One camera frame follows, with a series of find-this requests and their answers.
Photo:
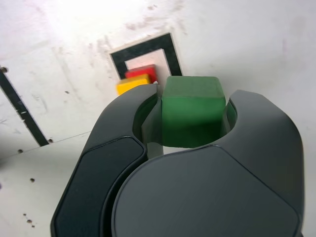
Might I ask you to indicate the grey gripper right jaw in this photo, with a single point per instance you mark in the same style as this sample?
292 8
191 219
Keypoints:
209 192

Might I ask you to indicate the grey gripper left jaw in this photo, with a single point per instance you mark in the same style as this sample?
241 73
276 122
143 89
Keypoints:
98 172

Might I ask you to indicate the green cube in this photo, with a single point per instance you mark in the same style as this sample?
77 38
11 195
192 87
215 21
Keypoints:
192 111

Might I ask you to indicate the yellow cube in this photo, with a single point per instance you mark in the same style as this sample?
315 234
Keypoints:
133 85

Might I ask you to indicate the red cube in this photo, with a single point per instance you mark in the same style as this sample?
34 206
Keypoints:
140 72

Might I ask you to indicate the black tape square outline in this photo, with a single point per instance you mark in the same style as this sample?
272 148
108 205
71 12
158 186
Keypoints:
170 49

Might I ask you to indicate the black tape strip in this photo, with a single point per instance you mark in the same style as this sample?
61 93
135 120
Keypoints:
24 116

